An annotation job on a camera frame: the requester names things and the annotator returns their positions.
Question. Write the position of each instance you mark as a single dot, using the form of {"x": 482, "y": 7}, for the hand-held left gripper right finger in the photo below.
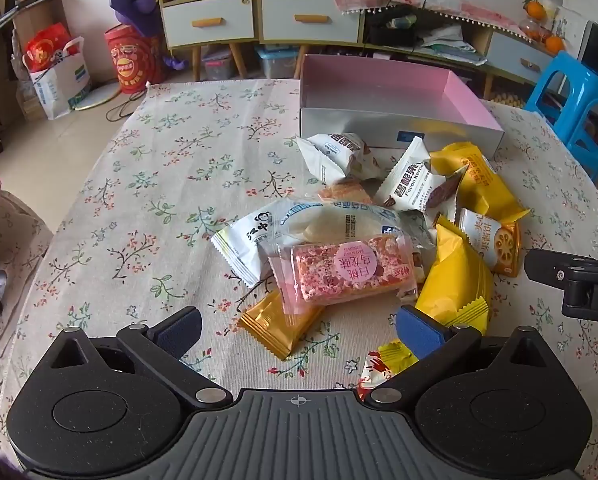
{"x": 419, "y": 332}

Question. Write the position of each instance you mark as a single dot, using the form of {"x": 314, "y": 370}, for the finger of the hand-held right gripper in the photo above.
{"x": 544, "y": 265}

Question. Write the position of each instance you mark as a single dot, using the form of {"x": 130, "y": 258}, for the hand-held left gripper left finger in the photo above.
{"x": 176, "y": 332}

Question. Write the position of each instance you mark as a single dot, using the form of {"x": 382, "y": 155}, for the orange biscuit packet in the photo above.
{"x": 499, "y": 245}

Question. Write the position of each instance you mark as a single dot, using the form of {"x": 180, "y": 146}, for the red and yellow snack packet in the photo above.
{"x": 379, "y": 367}

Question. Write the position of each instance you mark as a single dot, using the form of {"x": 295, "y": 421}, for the large yellow snack packet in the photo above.
{"x": 484, "y": 185}

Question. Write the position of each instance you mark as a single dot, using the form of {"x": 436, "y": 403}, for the pink cake packet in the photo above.
{"x": 339, "y": 270}

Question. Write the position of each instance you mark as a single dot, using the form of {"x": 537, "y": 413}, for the gold snack packet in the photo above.
{"x": 279, "y": 327}

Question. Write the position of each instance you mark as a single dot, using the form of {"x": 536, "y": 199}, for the white bread packet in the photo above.
{"x": 319, "y": 225}

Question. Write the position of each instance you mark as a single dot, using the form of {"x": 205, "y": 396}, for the white nut snack packet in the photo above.
{"x": 409, "y": 185}

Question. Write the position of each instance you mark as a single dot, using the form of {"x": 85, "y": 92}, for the clear brown crisp packet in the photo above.
{"x": 341, "y": 192}

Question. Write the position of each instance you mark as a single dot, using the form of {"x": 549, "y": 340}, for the white pastry snack packet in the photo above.
{"x": 329, "y": 157}

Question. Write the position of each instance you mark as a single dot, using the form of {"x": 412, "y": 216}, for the pink and white cardboard box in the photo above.
{"x": 379, "y": 85}

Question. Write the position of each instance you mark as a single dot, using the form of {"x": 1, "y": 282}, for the floral tablecloth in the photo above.
{"x": 154, "y": 185}

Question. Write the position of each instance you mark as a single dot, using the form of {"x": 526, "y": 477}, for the egg tray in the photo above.
{"x": 509, "y": 97}

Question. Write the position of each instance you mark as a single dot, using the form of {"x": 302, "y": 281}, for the blue plastic stool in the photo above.
{"x": 564, "y": 85}

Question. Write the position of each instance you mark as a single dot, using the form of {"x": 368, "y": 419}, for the light blue drawer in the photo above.
{"x": 504, "y": 55}

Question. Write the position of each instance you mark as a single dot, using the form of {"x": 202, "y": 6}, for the orange fruit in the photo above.
{"x": 534, "y": 9}
{"x": 554, "y": 44}

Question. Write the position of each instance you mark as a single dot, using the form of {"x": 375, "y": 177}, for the glass bowl of oranges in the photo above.
{"x": 534, "y": 30}

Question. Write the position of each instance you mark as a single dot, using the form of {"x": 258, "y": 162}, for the pile of folded cloths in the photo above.
{"x": 449, "y": 45}

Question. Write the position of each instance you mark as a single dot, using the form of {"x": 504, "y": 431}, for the round white fan base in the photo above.
{"x": 99, "y": 96}

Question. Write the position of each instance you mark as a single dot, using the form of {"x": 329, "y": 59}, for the clear storage box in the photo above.
{"x": 219, "y": 67}

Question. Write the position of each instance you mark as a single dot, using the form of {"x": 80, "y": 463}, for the white and blue shopping bag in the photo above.
{"x": 59, "y": 90}

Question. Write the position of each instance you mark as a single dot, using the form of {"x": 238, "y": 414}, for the red printed barrel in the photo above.
{"x": 131, "y": 60}

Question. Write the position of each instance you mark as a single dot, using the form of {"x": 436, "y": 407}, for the black bag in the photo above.
{"x": 384, "y": 35}

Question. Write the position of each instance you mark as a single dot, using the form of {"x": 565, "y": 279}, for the blue lid storage box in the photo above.
{"x": 279, "y": 65}

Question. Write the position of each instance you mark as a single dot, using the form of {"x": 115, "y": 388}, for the white drawer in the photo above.
{"x": 179, "y": 30}
{"x": 279, "y": 25}

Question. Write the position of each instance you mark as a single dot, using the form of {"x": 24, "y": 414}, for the red gift bag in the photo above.
{"x": 44, "y": 50}

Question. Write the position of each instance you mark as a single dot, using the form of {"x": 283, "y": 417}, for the wooden cabinet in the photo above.
{"x": 257, "y": 20}

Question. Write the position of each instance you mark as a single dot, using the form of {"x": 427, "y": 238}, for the purple plush toy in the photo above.
{"x": 139, "y": 5}

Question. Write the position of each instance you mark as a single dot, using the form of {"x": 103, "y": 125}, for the wooden desk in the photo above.
{"x": 39, "y": 20}

